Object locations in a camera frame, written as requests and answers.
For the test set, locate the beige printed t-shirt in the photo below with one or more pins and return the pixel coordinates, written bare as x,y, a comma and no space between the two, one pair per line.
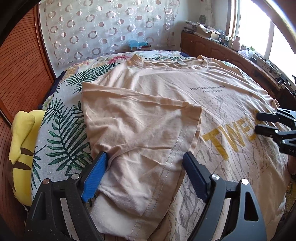
145,114

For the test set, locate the yellow plush toy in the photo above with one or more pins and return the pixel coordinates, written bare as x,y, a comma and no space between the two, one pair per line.
24,130

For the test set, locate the pink ceramic jug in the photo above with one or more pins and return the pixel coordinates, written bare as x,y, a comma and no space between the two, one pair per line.
236,43

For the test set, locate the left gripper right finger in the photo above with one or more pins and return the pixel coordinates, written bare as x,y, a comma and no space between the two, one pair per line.
244,219

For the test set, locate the floral bed sheet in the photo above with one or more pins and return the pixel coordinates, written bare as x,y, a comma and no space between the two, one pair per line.
116,58

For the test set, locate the circle pattern sheer curtain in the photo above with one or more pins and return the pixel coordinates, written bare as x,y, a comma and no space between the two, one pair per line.
75,31

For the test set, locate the person's right hand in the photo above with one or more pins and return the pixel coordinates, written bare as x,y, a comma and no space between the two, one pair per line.
291,165

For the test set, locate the box with blue items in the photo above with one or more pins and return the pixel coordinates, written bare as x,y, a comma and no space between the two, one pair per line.
138,46

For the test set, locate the wooden wardrobe sliding door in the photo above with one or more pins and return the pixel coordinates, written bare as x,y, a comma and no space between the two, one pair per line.
26,77

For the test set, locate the long wooden side cabinet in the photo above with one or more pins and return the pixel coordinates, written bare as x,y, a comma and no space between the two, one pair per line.
194,46

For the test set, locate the open cardboard box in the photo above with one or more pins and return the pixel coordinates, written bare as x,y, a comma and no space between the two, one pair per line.
207,32

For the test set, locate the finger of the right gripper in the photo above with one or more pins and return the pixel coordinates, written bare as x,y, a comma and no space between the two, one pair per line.
284,139
283,116

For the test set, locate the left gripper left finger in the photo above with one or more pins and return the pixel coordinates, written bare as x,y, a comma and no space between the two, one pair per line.
46,219

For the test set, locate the palm leaf print blanket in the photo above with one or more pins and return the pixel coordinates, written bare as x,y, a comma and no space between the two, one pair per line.
62,147

